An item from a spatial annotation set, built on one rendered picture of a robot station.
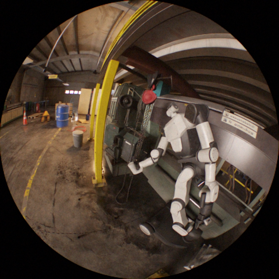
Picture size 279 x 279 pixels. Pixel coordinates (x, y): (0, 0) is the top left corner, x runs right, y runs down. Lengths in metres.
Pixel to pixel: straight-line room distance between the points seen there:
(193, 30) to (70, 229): 2.23
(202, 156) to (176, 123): 0.27
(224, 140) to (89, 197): 1.78
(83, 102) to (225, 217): 7.70
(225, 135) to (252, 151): 0.36
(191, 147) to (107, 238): 1.24
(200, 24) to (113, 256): 2.13
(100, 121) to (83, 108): 6.05
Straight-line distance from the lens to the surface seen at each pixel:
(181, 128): 0.60
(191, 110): 0.56
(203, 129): 0.54
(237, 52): 0.84
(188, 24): 0.95
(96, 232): 1.24
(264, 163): 1.19
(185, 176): 0.70
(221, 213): 1.32
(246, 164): 1.12
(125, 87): 1.98
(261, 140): 1.17
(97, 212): 1.31
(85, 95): 6.98
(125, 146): 1.26
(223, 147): 1.06
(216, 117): 1.11
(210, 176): 0.57
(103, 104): 0.97
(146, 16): 0.78
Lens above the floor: 1.22
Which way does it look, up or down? 20 degrees down
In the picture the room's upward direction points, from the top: 15 degrees clockwise
